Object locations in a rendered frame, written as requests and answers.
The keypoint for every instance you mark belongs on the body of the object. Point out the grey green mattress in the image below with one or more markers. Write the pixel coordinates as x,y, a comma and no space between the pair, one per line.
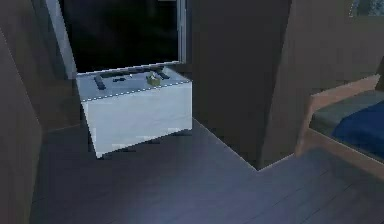
336,111

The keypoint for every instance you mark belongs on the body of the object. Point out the blue blanket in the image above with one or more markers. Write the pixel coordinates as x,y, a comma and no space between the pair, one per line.
363,130

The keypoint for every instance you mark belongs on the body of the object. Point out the small olive green box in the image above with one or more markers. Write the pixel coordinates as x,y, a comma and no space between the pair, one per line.
153,80

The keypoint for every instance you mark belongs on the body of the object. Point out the framed picture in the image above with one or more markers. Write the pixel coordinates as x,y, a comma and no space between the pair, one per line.
366,7

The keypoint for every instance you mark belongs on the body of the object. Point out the small dark flat object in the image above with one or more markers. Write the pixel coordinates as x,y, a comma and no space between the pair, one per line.
119,79

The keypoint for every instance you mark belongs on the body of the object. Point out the dark window with white frame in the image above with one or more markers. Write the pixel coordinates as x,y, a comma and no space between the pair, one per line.
123,33

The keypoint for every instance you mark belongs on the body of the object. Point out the black remote control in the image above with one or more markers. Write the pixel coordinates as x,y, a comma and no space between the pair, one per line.
163,75
99,82

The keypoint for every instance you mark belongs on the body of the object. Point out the white cabinet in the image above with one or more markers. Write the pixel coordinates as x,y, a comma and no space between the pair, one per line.
140,116

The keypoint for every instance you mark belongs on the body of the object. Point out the wooden bed frame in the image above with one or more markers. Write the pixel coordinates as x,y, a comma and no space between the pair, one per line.
333,140

